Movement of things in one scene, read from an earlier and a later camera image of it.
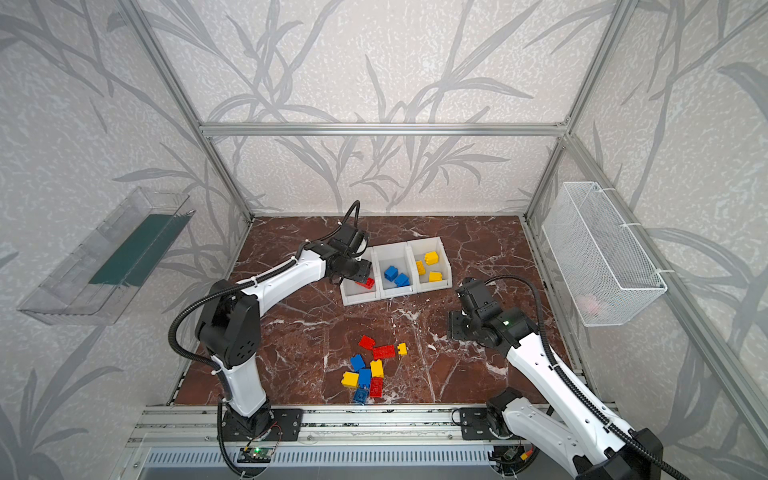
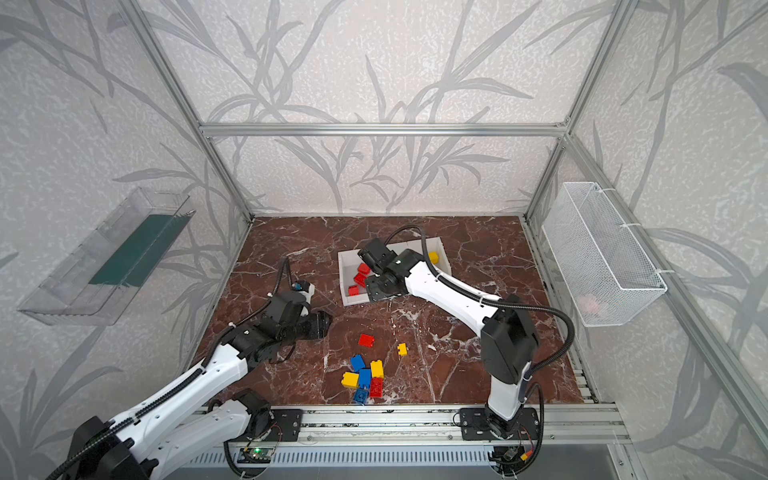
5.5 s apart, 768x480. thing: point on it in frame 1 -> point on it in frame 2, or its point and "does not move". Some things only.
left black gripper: (359, 270) -> (318, 324)
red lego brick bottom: (376, 387) does not move
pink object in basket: (590, 304) does not move
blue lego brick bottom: (361, 395) does not move
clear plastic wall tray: (98, 279) does not move
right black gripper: (459, 327) -> (372, 258)
